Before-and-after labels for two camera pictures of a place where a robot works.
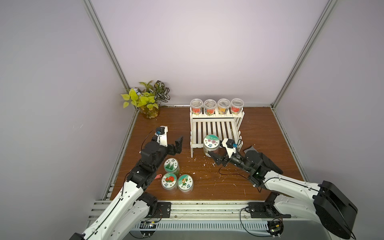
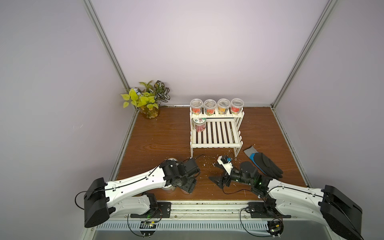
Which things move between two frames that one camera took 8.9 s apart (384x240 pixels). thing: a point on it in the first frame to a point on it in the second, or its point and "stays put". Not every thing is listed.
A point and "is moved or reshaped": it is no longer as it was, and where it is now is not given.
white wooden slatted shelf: (224, 126) stays put
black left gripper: (177, 148) to (191, 185)
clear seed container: (210, 105) stays put
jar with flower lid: (211, 143) to (199, 124)
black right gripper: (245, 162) to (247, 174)
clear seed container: (237, 105) stays put
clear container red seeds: (196, 105) stays put
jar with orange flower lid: (185, 184) is moved or reshaped
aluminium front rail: (119, 214) stays put
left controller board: (147, 228) stays put
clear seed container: (223, 105) stays put
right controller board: (275, 227) stays put
